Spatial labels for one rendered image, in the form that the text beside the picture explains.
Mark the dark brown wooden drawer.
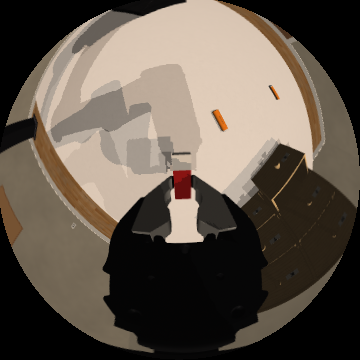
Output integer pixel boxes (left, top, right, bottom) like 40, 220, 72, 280
251, 144, 308, 212
301, 194, 356, 276
280, 172, 335, 242
258, 216, 296, 270
242, 194, 275, 231
260, 247, 313, 309

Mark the wooden chest of drawers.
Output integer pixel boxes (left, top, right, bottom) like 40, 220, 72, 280
241, 168, 357, 314

